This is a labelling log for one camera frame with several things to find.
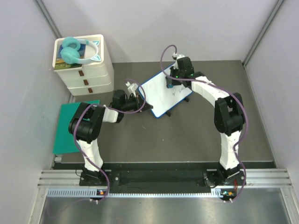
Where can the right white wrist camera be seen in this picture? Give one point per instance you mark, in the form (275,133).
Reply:
(176,56)

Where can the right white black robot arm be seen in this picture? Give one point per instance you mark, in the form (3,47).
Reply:
(228,115)

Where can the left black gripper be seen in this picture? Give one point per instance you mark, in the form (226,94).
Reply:
(146,107)

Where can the colourful picture book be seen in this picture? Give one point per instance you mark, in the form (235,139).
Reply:
(60,64)

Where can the slotted grey cable duct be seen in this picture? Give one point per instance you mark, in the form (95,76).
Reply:
(98,193)

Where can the white three-drawer storage unit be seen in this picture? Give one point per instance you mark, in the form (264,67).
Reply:
(93,78)

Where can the aluminium rail frame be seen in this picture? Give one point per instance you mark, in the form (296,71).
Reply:
(256,178)

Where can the blue framed whiteboard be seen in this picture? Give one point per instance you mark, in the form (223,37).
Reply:
(162,99)

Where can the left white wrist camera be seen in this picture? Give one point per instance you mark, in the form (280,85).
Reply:
(132,87)

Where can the green cutting mat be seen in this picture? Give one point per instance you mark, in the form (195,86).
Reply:
(64,142)

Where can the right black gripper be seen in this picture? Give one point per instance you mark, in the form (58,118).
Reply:
(172,80)

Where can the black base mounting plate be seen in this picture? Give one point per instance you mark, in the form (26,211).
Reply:
(159,177)

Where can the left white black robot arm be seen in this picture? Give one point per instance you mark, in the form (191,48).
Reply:
(85,128)

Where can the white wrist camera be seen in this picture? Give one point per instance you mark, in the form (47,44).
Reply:
(176,56)
(132,87)

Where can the teal cat-ear headphones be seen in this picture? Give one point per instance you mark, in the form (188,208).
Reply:
(70,51)

